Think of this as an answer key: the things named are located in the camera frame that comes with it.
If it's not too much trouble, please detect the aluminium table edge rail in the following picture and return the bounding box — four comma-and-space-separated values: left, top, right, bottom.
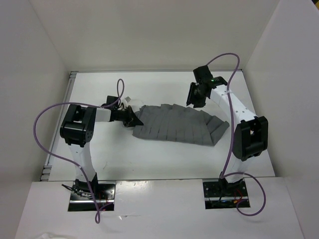
40, 71, 78, 182

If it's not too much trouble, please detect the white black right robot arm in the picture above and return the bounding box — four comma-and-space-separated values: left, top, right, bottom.
186, 65, 268, 196

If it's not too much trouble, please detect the white cloth at bottom edge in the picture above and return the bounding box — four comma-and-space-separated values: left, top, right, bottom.
34, 233, 73, 239

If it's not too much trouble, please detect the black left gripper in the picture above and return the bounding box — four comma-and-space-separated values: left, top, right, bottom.
114, 105, 143, 127

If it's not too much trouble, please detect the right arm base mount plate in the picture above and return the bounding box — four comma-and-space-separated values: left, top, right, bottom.
202, 179, 250, 209

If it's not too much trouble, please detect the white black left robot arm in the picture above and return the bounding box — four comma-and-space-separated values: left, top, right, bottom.
60, 96, 143, 199

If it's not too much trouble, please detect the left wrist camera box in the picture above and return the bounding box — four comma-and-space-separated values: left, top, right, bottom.
124, 97, 132, 104

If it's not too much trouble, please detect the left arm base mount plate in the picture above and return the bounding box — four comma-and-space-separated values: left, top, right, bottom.
67, 182, 116, 212

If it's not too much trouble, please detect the grey pleated skirt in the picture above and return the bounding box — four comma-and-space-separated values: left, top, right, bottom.
133, 104, 229, 146

